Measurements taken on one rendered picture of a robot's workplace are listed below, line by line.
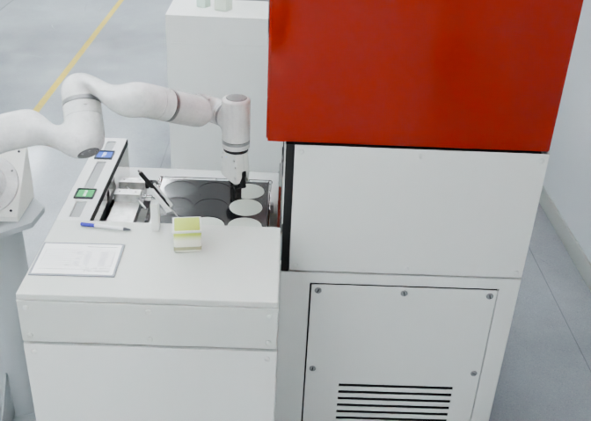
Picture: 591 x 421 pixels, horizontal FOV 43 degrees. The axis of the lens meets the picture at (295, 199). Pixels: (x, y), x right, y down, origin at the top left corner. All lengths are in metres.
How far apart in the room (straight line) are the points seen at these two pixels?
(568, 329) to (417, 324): 1.35
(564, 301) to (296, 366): 1.68
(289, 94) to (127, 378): 0.83
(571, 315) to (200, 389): 2.08
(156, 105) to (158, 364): 0.66
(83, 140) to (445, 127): 0.93
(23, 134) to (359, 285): 1.02
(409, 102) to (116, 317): 0.90
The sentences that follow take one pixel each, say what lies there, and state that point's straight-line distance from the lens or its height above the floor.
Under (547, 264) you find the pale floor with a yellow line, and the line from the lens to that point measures 3.97.
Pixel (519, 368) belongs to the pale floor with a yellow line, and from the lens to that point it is 3.28.
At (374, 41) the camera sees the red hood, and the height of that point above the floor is 1.50.
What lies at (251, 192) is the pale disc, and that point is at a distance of 2.41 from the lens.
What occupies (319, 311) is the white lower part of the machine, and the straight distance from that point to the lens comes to 2.27.
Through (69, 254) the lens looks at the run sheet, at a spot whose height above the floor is 0.97.
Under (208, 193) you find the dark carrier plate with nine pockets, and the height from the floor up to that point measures 0.90.
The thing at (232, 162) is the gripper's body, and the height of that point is 1.04.
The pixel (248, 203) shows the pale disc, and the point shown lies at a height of 0.90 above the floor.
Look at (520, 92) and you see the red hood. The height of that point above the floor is 1.39.
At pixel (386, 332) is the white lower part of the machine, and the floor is 0.61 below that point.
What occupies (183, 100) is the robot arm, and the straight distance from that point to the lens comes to 2.06.
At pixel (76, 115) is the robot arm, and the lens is 2.04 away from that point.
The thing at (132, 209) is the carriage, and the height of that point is 0.88.
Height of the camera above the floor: 2.06
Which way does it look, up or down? 29 degrees down
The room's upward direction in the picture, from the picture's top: 3 degrees clockwise
